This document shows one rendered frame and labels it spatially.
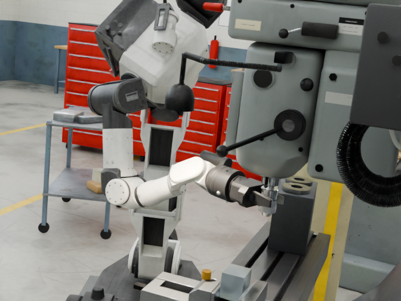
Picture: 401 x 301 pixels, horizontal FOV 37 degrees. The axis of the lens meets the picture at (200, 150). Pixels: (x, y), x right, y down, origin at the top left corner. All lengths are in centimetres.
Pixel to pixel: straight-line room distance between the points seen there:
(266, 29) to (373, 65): 36
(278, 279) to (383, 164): 53
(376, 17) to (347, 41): 26
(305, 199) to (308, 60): 61
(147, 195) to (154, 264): 72
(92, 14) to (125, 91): 1032
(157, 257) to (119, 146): 72
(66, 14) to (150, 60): 1058
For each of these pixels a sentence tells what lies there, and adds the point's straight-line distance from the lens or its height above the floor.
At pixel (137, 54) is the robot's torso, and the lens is 185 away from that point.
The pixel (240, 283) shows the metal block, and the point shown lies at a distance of 135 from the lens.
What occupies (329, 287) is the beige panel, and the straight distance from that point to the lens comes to 347.
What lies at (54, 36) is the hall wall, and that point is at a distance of 1253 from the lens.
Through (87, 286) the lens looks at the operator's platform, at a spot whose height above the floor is 40.
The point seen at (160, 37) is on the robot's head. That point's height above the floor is 160.
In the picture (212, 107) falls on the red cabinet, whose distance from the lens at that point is 642.
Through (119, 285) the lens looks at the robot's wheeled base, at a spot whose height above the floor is 57.
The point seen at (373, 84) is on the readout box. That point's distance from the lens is 109.
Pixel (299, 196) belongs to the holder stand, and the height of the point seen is 117.
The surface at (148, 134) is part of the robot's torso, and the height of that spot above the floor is 124.
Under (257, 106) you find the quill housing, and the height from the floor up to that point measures 148.
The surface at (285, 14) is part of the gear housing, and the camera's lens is 137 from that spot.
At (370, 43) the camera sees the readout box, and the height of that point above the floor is 166.
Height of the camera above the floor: 167
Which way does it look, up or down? 12 degrees down
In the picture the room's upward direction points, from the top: 6 degrees clockwise
